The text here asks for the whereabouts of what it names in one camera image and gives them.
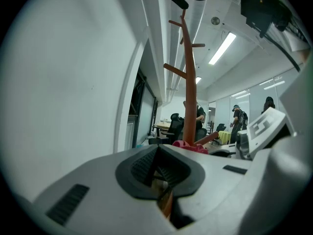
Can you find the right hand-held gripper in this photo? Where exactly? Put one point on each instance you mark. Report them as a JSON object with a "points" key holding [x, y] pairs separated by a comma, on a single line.
{"points": [[281, 180]]}

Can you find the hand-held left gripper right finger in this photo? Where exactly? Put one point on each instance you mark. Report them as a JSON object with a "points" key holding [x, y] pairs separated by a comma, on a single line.
{"points": [[215, 195]]}

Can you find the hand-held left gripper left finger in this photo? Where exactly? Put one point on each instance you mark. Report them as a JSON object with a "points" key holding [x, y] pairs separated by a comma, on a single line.
{"points": [[102, 199]]}

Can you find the red cloth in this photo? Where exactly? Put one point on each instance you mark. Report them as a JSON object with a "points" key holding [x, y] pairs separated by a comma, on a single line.
{"points": [[185, 145]]}

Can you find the brown wooden coat rack pole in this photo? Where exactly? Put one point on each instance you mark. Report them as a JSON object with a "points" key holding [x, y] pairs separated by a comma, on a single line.
{"points": [[190, 101]]}

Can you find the yellow table cloth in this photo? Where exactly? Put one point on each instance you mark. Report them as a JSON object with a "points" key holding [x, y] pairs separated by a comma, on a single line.
{"points": [[224, 136]]}

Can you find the black office chair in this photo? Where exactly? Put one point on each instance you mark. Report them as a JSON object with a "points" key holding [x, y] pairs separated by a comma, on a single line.
{"points": [[174, 126], [201, 134]]}

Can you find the wooden table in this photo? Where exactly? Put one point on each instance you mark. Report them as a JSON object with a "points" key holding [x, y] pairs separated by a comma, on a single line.
{"points": [[162, 125]]}

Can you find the long ceiling light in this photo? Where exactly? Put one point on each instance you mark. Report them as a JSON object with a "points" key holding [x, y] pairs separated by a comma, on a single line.
{"points": [[222, 48], [198, 80]]}

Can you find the round ceiling smoke detector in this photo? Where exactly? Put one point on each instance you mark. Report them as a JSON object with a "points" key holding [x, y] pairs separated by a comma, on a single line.
{"points": [[215, 20]]}

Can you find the black box device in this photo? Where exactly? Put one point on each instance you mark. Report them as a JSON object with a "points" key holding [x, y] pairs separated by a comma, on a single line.
{"points": [[261, 6]]}

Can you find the black door frame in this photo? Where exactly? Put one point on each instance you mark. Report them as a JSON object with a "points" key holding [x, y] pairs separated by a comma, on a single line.
{"points": [[137, 106]]}

